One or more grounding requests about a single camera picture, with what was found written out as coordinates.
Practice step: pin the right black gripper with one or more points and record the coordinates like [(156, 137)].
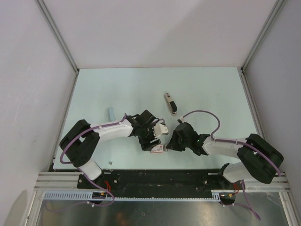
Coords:
[(172, 144)]

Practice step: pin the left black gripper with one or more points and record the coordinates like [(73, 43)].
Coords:
[(146, 145)]

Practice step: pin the red white staple box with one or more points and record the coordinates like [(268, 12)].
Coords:
[(159, 149)]

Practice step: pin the beige deli stapler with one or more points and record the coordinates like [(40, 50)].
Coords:
[(170, 104)]

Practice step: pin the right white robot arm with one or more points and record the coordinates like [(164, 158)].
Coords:
[(258, 159)]

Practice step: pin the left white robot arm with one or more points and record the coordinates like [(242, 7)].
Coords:
[(79, 144)]

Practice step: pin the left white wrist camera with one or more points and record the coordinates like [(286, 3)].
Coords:
[(160, 129)]

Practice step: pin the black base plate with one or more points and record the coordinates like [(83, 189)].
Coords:
[(120, 179)]

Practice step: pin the grey cable duct rail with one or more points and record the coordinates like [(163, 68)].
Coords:
[(151, 194)]

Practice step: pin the aluminium frame rails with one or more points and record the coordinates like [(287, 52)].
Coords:
[(213, 100)]

